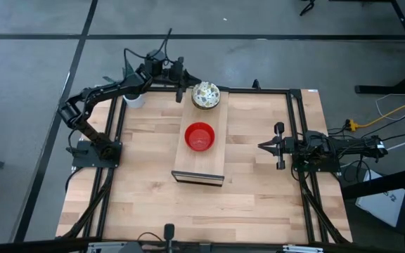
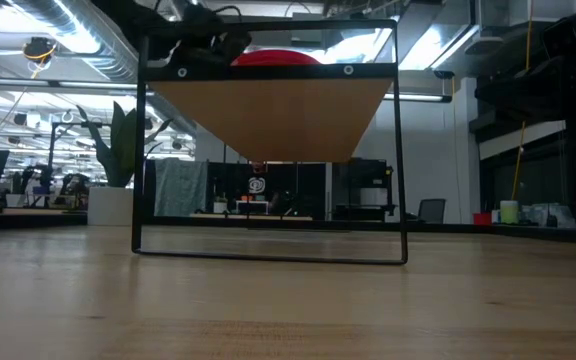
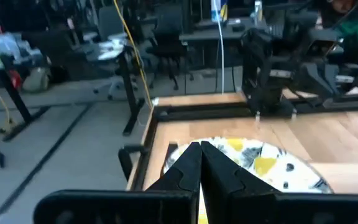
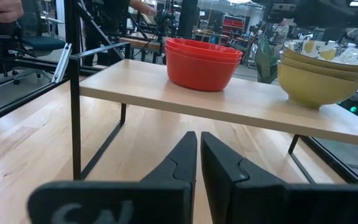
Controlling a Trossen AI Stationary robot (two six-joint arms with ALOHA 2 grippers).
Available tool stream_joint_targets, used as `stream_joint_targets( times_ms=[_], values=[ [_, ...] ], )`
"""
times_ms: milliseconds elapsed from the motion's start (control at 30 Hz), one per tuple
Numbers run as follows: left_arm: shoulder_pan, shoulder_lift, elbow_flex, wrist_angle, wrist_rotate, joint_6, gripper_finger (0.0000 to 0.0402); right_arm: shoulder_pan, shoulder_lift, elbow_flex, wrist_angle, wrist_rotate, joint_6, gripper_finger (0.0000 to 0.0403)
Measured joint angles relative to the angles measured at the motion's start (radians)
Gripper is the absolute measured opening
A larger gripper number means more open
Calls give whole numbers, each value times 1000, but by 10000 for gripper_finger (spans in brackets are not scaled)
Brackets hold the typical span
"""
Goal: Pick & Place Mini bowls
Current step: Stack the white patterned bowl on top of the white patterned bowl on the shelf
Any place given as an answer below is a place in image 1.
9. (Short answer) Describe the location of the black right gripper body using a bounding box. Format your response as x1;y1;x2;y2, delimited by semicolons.
274;122;297;171

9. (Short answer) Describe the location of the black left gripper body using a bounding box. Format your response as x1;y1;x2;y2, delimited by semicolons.
165;55;190;104

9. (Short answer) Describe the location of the red plastic mini bowl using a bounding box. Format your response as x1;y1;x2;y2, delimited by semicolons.
184;122;217;153

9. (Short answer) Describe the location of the green plant in white pot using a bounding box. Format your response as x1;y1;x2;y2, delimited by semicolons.
102;58;146;109

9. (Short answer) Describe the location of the yellow power strip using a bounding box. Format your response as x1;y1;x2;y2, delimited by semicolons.
345;118;361;132

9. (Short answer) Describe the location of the white flat box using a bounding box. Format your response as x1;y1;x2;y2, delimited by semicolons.
355;168;405;228

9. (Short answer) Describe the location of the black crossbeam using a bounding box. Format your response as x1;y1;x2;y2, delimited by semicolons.
0;237;405;253

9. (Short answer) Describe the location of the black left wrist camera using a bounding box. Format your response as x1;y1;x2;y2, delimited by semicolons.
144;50;167;77

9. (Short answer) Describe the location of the black aluminium table frame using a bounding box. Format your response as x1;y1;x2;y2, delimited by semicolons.
55;85;353;247

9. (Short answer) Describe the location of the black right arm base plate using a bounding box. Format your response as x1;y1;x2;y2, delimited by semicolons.
291;143;341;173

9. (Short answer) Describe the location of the wooden shelf with black frame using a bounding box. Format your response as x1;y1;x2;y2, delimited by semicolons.
171;83;230;187

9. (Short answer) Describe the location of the thin white looped cable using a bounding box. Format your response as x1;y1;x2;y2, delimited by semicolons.
374;93;405;122

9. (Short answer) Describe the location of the silver metal bracket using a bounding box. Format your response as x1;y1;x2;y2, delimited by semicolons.
282;244;325;253
86;241;130;253

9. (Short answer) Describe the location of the black table frame beam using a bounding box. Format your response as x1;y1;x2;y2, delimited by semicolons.
341;164;405;253

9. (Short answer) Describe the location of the black desk leg frame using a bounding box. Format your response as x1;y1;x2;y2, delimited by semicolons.
355;0;405;96

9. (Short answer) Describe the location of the yellow floor cable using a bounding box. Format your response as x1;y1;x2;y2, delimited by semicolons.
356;96;405;128

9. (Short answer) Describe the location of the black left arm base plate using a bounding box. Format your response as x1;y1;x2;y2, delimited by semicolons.
72;139;122;169

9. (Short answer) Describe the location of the black post device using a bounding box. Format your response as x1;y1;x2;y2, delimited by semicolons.
162;223;176;253

